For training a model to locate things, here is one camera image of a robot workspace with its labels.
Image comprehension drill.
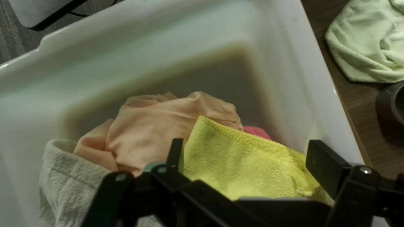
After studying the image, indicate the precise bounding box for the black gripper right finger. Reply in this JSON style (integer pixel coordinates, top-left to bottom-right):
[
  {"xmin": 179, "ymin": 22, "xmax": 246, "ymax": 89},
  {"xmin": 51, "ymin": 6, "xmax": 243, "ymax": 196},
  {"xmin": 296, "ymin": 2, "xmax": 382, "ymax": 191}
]
[{"xmin": 304, "ymin": 138, "xmax": 404, "ymax": 227}]

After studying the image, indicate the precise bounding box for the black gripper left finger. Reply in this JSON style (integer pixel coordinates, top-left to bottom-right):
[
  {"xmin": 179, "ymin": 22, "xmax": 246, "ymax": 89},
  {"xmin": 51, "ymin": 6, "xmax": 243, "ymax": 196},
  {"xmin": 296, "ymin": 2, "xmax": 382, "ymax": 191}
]
[{"xmin": 80, "ymin": 137, "xmax": 270, "ymax": 227}]

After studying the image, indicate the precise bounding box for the peach cloth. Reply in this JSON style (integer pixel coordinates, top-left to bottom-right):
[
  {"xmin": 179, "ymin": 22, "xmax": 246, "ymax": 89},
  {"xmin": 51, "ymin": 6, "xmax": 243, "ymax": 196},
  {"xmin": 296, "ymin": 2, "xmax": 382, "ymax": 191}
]
[{"xmin": 73, "ymin": 89, "xmax": 246, "ymax": 178}]

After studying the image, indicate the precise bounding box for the yellow microfibre cloth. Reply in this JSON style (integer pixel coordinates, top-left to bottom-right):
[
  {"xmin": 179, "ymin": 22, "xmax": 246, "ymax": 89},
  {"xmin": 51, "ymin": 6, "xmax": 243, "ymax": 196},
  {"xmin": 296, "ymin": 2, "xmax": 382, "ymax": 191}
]
[{"xmin": 180, "ymin": 114, "xmax": 334, "ymax": 208}]

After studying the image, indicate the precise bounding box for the off-white towel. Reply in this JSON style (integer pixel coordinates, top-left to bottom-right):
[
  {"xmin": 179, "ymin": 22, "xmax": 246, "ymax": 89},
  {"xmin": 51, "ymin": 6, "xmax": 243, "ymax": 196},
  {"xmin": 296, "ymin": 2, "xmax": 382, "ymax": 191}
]
[{"xmin": 37, "ymin": 138, "xmax": 164, "ymax": 227}]

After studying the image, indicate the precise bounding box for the light green cloth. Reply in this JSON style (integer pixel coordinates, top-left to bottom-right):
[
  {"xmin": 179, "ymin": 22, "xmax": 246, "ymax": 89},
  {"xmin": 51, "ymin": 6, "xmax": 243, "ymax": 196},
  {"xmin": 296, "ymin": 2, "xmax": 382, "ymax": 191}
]
[{"xmin": 324, "ymin": 0, "xmax": 404, "ymax": 84}]

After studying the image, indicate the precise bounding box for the black tape roll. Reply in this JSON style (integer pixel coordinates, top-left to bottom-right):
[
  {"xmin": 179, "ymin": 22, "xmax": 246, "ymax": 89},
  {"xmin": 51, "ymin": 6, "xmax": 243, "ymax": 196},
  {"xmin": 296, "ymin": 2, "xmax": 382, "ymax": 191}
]
[{"xmin": 375, "ymin": 80, "xmax": 404, "ymax": 146}]

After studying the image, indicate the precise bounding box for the pink cloth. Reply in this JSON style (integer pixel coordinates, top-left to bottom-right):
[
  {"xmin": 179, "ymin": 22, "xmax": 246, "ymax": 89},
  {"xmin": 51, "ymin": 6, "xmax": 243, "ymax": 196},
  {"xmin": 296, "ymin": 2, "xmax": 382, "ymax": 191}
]
[{"xmin": 242, "ymin": 123, "xmax": 272, "ymax": 141}]

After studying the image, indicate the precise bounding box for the white plastic bin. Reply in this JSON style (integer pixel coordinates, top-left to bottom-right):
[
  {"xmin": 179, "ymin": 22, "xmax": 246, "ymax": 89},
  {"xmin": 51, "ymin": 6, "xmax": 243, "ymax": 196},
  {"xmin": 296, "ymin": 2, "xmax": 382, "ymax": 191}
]
[{"xmin": 0, "ymin": 0, "xmax": 366, "ymax": 227}]

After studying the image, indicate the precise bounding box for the open silver laptop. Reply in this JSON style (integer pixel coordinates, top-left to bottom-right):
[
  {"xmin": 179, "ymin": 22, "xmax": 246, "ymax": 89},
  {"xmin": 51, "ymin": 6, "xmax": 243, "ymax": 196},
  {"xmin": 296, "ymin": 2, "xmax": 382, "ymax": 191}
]
[{"xmin": 7, "ymin": 0, "xmax": 117, "ymax": 31}]

